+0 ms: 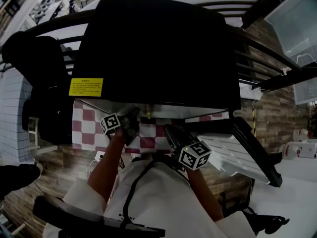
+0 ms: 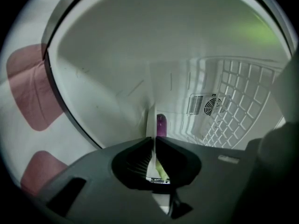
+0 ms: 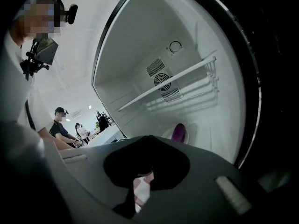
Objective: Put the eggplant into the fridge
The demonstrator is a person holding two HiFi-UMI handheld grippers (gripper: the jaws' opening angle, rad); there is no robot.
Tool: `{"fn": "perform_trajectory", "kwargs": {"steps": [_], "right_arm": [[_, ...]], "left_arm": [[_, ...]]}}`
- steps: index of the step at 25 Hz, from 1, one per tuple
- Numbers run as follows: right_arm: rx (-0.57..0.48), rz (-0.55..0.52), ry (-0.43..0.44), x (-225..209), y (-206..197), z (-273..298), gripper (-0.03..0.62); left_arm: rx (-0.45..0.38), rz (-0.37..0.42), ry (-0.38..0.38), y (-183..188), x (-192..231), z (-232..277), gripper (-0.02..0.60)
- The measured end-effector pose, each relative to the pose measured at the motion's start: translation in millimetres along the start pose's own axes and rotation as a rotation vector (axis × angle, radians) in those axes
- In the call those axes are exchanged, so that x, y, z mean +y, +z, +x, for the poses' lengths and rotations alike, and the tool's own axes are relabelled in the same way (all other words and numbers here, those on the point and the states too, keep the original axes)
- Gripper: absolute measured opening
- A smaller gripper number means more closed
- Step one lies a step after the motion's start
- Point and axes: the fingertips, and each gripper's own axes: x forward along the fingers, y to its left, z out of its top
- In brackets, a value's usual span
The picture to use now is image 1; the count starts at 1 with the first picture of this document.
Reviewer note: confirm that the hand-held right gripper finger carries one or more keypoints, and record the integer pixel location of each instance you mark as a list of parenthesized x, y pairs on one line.
[(171, 134), (180, 130)]

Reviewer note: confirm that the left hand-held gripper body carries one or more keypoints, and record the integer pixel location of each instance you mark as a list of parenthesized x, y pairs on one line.
[(110, 124)]

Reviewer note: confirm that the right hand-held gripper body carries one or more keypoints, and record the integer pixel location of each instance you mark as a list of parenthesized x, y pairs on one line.
[(195, 155)]

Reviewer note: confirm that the black mini fridge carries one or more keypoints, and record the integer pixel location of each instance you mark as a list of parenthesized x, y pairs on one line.
[(161, 58)]

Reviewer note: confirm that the person's left forearm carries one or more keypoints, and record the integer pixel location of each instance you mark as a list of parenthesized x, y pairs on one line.
[(106, 162)]

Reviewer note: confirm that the person's right forearm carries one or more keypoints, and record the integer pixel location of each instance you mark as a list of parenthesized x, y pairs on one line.
[(205, 197)]

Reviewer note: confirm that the pink checkered tablecloth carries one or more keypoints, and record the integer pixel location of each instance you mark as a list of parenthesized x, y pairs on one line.
[(86, 133)]

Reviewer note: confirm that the white power strip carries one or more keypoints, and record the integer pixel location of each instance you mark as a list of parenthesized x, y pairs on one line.
[(99, 155)]

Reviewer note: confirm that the person's white shirt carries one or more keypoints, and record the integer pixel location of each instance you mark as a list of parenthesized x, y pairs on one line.
[(161, 202)]

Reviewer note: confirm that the white wooden stool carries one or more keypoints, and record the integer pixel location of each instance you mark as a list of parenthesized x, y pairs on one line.
[(33, 130)]

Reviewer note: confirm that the white adapter box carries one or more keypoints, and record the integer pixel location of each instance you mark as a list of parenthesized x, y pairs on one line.
[(250, 92)]

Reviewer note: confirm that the black device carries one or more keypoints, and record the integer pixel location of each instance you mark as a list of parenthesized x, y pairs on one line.
[(277, 158)]

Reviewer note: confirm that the black office chair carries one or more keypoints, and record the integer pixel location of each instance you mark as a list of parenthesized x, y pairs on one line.
[(37, 66)]

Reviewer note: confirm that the white tiled partition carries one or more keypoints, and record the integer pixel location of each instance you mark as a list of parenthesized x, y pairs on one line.
[(12, 108)]

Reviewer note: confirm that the black headset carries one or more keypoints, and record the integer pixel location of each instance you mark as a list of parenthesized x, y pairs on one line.
[(270, 222)]

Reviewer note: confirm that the white red robot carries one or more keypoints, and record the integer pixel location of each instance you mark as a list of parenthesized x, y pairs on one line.
[(299, 149)]

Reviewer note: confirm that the white table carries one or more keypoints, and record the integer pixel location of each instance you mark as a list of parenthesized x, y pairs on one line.
[(292, 195)]

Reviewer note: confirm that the translucent white storage box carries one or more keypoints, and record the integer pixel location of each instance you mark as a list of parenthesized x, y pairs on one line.
[(305, 90), (292, 23)]

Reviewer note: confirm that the black chest camera mount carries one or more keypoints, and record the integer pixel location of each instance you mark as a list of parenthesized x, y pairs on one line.
[(74, 217)]

